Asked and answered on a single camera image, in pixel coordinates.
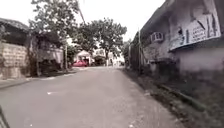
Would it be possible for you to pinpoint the white gabled building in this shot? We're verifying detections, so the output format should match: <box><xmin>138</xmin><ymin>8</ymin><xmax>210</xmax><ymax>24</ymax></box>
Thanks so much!
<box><xmin>73</xmin><ymin>49</ymin><xmax>93</xmax><ymax>66</ymax></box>

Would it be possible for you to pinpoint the broad leafy tree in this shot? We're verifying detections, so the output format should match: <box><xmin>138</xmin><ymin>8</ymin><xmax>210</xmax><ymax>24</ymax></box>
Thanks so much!
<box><xmin>71</xmin><ymin>18</ymin><xmax>128</xmax><ymax>66</ymax></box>

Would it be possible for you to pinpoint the red car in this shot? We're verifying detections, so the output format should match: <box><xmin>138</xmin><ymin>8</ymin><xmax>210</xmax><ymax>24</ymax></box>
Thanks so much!
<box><xmin>72</xmin><ymin>60</ymin><xmax>89</xmax><ymax>68</ymax></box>

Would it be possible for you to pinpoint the grey paved road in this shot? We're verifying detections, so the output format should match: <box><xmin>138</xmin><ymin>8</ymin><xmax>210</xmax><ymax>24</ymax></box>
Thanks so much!
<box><xmin>0</xmin><ymin>65</ymin><xmax>184</xmax><ymax>128</ymax></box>

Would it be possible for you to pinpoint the tall leafy tree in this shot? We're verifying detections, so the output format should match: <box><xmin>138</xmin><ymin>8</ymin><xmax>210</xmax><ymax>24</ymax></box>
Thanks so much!
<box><xmin>28</xmin><ymin>0</ymin><xmax>83</xmax><ymax>71</ymax></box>

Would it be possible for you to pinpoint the grey building with banner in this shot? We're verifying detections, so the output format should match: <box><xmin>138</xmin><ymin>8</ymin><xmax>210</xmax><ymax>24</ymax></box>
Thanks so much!
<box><xmin>128</xmin><ymin>0</ymin><xmax>224</xmax><ymax>82</ymax></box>

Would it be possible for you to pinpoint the dirt and grass verge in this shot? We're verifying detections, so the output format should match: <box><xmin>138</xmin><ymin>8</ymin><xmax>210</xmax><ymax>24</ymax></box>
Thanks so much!
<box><xmin>120</xmin><ymin>66</ymin><xmax>224</xmax><ymax>128</ymax></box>

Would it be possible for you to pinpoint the dark roofed building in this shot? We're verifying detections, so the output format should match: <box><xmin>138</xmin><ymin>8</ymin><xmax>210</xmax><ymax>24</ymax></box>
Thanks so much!
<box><xmin>0</xmin><ymin>17</ymin><xmax>65</xmax><ymax>76</ymax></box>

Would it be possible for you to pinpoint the stone block wall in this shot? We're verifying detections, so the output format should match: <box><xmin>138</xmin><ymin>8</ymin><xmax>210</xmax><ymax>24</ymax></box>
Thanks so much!
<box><xmin>0</xmin><ymin>41</ymin><xmax>32</xmax><ymax>80</ymax></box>

